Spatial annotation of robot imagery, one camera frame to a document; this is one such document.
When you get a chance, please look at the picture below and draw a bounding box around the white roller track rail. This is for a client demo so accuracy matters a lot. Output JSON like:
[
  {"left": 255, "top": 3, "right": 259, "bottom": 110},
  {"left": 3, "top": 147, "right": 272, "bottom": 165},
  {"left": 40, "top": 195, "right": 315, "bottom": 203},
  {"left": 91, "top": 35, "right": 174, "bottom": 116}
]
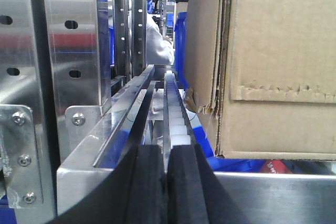
[{"left": 164, "top": 70, "right": 195, "bottom": 149}]

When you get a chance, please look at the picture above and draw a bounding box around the person in white coat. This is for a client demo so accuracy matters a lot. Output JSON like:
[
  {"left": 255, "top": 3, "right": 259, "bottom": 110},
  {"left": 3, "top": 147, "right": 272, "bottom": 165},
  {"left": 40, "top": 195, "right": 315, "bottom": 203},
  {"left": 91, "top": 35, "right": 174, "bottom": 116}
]
[{"left": 146, "top": 14, "right": 174, "bottom": 65}]

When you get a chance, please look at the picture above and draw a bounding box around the blue plastic bin behind carton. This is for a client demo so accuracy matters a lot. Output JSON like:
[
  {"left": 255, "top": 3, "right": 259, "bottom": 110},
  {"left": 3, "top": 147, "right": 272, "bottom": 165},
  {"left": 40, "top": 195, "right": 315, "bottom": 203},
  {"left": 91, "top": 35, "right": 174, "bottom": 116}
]
[{"left": 174, "top": 12, "right": 188, "bottom": 90}]

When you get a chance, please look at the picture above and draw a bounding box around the blue plastic bin below shelf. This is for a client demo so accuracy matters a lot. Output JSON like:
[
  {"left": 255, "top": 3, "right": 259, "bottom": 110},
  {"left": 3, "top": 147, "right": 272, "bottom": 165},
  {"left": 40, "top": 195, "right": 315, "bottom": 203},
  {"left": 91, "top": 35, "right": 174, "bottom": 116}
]
[{"left": 98, "top": 126, "right": 266, "bottom": 173}]

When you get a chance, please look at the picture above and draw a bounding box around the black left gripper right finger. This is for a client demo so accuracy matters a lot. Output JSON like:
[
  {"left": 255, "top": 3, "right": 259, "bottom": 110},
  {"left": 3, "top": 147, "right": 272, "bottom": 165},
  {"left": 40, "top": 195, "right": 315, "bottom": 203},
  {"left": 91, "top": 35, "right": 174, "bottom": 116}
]
[{"left": 167, "top": 144, "right": 251, "bottom": 223}]

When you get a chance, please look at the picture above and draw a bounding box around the brown cardboard carton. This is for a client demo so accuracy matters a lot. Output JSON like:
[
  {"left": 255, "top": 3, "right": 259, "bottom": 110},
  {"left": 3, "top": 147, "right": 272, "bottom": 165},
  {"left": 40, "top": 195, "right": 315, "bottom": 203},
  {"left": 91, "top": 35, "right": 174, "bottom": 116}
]
[{"left": 184, "top": 0, "right": 335, "bottom": 160}]

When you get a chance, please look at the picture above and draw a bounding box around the stainless steel shelf frame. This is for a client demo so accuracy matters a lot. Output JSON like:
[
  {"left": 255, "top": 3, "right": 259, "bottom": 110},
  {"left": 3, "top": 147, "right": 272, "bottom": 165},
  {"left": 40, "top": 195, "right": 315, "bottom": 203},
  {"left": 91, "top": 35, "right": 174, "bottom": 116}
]
[{"left": 1, "top": 0, "right": 335, "bottom": 223}]

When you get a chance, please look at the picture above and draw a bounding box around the red package under shelf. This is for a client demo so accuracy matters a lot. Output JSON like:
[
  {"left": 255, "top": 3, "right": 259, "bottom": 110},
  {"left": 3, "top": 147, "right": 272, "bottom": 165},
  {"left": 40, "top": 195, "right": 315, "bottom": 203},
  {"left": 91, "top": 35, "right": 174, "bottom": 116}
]
[{"left": 259, "top": 160, "right": 292, "bottom": 174}]

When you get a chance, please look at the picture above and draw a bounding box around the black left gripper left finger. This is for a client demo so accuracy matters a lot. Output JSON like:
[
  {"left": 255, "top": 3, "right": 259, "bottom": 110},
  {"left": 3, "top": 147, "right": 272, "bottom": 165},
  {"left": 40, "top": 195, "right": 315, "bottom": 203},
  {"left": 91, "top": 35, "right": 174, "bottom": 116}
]
[{"left": 56, "top": 144, "right": 168, "bottom": 224}]

